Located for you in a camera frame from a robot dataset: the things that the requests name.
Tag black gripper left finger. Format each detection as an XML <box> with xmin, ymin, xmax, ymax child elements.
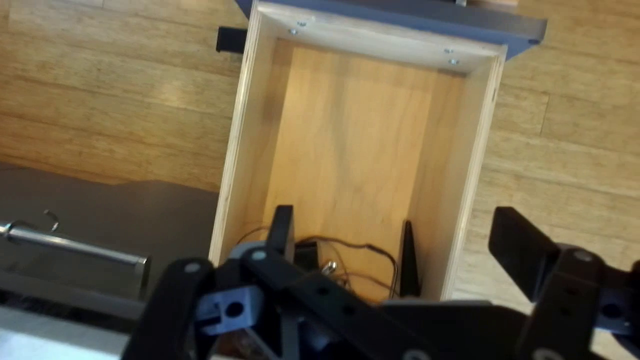
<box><xmin>122</xmin><ymin>201</ymin><xmax>403</xmax><ymax>360</ymax></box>

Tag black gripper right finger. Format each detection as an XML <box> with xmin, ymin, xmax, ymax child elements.
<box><xmin>398</xmin><ymin>206</ymin><xmax>640</xmax><ymax>360</ymax></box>

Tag tangled brown cables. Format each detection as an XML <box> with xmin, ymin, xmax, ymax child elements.
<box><xmin>233</xmin><ymin>226</ymin><xmax>403</xmax><ymax>301</ymax></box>

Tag long silver cabinet bar handle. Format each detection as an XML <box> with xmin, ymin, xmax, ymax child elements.
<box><xmin>0</xmin><ymin>208</ymin><xmax>152</xmax><ymax>301</ymax></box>

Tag wooden drawer with grey front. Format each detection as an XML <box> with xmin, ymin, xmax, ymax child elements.
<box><xmin>207</xmin><ymin>0</ymin><xmax>550</xmax><ymax>305</ymax></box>

